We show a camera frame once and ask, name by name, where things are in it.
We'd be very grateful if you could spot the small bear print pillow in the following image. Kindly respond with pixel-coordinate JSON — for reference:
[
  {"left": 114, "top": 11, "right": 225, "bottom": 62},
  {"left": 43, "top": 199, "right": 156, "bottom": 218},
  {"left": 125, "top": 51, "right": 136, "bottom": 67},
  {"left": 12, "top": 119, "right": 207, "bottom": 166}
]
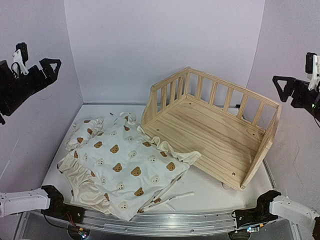
[{"left": 65, "top": 117, "right": 104, "bottom": 151}]

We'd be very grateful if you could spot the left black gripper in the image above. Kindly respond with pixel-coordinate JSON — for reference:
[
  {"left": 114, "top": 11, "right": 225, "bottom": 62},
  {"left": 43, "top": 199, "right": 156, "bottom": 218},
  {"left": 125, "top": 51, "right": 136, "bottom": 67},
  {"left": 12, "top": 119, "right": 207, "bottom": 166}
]
[{"left": 0, "top": 57, "right": 62, "bottom": 116}]

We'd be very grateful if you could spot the bear print cushion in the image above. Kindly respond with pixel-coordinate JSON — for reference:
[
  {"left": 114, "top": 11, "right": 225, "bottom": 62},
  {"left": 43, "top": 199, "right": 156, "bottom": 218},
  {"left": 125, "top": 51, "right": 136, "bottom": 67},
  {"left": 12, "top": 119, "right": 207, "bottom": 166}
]
[{"left": 57, "top": 112, "right": 200, "bottom": 221}]

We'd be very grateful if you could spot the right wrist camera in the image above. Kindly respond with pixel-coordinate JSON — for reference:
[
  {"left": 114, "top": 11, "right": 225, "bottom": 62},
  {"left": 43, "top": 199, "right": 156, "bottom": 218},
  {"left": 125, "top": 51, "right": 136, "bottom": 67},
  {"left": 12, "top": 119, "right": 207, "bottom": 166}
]
[{"left": 305, "top": 52, "right": 320, "bottom": 92}]

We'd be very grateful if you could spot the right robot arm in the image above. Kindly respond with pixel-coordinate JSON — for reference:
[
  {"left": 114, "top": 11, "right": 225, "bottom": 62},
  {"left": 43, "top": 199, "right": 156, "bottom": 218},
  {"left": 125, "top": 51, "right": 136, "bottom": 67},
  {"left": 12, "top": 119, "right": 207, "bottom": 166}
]
[{"left": 251, "top": 74, "right": 320, "bottom": 240}]

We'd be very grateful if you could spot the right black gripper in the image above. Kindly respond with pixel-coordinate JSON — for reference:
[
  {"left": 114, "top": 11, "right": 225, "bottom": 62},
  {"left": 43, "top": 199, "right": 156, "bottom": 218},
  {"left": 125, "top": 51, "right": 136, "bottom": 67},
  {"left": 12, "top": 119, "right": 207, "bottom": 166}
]
[{"left": 270, "top": 76, "right": 320, "bottom": 122}]

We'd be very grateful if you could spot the wooden pet bed frame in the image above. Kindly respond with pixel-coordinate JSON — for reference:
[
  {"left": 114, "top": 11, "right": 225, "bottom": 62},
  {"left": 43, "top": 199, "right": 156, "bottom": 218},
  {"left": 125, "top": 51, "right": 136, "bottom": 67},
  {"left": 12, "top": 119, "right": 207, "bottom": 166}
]
[{"left": 141, "top": 67, "right": 282, "bottom": 191}]

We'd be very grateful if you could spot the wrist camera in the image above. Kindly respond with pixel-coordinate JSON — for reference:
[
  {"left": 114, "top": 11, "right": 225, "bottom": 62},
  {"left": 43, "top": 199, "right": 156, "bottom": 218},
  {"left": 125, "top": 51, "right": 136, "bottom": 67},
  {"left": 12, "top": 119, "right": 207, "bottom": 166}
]
[
  {"left": 305, "top": 52, "right": 320, "bottom": 92},
  {"left": 11, "top": 42, "right": 29, "bottom": 79}
]

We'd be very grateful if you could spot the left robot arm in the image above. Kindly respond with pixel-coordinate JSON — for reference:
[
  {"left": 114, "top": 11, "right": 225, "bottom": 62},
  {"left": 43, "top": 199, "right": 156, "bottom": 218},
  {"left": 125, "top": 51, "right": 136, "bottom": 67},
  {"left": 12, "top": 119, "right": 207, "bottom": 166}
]
[{"left": 0, "top": 58, "right": 67, "bottom": 219}]

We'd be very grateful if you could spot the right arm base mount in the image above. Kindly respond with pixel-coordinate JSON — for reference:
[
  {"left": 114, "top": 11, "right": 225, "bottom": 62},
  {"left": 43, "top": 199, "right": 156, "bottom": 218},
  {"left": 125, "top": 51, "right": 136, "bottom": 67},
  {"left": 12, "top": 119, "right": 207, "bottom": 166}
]
[{"left": 231, "top": 208, "right": 279, "bottom": 230}]

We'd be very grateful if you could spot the aluminium front rail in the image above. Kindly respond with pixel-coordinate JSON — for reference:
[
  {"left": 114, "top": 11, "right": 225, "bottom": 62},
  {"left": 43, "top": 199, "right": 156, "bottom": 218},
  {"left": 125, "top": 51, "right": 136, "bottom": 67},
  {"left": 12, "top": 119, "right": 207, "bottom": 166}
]
[{"left": 23, "top": 208, "right": 296, "bottom": 232}]

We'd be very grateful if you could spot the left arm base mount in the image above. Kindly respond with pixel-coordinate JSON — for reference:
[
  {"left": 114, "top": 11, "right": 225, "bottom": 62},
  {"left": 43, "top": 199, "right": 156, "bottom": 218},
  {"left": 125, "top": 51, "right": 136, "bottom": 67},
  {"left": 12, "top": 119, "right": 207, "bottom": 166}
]
[{"left": 41, "top": 202, "right": 85, "bottom": 224}]

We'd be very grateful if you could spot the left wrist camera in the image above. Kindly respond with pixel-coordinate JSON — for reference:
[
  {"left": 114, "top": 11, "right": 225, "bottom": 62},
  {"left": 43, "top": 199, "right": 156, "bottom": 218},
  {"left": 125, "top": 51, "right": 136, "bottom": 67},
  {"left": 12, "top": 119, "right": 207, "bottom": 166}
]
[{"left": 11, "top": 42, "right": 29, "bottom": 79}]

